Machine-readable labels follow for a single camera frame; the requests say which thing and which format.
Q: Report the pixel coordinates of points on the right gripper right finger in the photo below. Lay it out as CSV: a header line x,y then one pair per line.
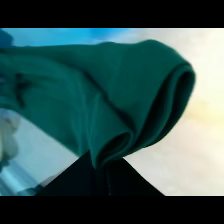
x,y
133,181

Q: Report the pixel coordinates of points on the green T-shirt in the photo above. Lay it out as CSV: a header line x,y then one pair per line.
x,y
100,86

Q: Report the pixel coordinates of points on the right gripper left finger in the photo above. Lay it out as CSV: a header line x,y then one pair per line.
x,y
75,180

